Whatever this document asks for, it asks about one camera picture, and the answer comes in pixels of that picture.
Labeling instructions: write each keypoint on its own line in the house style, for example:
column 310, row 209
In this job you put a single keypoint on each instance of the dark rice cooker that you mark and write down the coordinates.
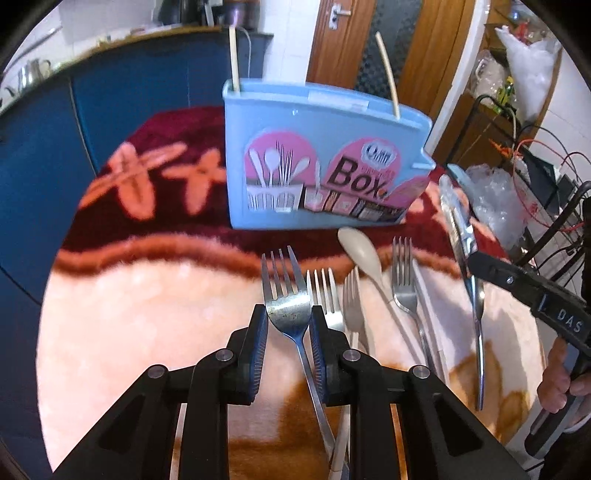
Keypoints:
column 244, row 11

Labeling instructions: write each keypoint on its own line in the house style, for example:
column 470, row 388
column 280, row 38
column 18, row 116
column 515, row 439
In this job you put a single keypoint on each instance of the black air fryer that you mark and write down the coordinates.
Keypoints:
column 187, row 10

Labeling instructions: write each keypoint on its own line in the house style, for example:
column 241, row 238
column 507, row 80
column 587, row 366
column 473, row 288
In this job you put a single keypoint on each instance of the beige plastic spoon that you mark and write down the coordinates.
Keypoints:
column 364, row 251

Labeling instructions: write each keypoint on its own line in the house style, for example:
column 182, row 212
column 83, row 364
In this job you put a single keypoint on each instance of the person's right forearm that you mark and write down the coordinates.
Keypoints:
column 572, row 461

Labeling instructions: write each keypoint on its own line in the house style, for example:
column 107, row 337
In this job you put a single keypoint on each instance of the small steel fork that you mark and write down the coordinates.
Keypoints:
column 325, row 300

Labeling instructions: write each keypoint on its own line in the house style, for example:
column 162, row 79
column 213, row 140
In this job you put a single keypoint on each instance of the wooden door with glass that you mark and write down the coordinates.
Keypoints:
column 429, row 55

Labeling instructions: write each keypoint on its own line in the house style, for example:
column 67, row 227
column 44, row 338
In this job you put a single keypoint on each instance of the steel kettle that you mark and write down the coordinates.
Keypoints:
column 30, row 71

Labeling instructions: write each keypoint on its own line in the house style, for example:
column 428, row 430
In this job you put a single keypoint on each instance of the large steel fork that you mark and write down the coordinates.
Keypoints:
column 286, row 314

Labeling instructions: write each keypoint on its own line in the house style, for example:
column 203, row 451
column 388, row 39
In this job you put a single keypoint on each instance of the clear plastic bags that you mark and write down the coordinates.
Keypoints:
column 498, row 203

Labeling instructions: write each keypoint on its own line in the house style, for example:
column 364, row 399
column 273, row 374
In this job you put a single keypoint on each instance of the person's right hand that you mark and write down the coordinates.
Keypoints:
column 556, row 383

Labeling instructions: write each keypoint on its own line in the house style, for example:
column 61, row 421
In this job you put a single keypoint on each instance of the cream chopstick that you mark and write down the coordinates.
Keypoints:
column 233, row 55

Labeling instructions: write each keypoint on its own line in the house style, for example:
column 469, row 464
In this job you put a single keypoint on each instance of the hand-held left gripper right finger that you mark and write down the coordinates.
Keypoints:
column 317, row 355

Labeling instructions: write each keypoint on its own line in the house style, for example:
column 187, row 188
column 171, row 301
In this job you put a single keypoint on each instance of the beige plastic fork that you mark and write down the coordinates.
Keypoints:
column 353, row 309

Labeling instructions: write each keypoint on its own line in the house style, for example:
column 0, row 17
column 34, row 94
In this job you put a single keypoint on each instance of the steel knife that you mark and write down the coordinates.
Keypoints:
column 461, row 240

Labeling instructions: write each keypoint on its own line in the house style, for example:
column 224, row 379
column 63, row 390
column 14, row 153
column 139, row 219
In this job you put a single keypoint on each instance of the wooden shelf unit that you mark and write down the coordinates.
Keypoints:
column 485, row 115

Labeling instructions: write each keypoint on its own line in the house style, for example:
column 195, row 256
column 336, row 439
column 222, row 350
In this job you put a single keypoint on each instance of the white plastic bag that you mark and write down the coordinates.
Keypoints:
column 531, row 69

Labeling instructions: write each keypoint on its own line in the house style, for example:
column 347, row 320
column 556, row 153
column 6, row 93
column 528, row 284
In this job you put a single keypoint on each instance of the blue lower kitchen cabinets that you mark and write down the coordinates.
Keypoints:
column 46, row 161

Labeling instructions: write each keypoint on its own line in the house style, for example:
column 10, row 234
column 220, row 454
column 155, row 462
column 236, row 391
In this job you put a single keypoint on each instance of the slim steel fork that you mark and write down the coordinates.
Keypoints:
column 404, row 286

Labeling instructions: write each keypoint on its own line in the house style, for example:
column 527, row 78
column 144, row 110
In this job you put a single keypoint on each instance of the light blue utensil box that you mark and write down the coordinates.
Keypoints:
column 295, row 120

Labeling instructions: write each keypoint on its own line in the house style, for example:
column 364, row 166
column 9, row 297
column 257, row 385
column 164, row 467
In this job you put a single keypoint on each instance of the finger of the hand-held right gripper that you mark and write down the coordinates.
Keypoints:
column 503, row 276

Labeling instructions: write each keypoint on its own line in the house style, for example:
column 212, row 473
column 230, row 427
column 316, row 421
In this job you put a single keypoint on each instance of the tan chopstick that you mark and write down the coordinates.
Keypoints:
column 388, row 69

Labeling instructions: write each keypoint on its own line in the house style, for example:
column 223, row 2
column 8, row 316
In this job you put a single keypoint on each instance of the red and pink printed blanket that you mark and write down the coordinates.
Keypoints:
column 138, row 300

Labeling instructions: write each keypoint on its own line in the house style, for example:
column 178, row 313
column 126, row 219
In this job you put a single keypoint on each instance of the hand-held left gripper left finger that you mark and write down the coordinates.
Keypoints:
column 258, row 353

